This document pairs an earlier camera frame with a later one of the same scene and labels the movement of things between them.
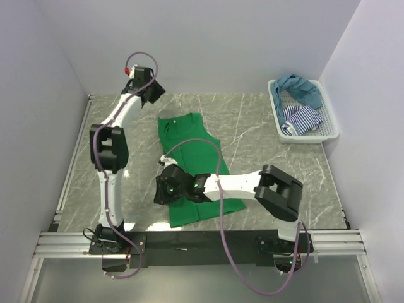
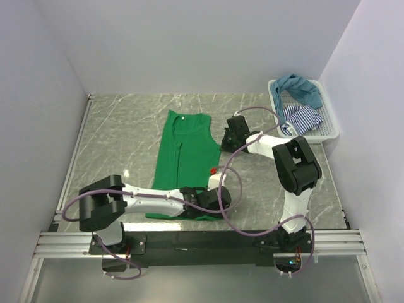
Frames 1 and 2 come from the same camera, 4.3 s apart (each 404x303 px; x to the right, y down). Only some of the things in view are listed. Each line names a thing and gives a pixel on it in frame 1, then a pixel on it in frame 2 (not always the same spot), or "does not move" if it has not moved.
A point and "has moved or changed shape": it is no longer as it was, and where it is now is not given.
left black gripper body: x=151 y=79 to x=211 y=213
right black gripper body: x=168 y=194 to x=228 y=144
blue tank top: x=303 y=89 does not move
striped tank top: x=300 y=120 does not move
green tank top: x=185 y=141 has moved or changed shape
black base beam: x=120 y=250 does not move
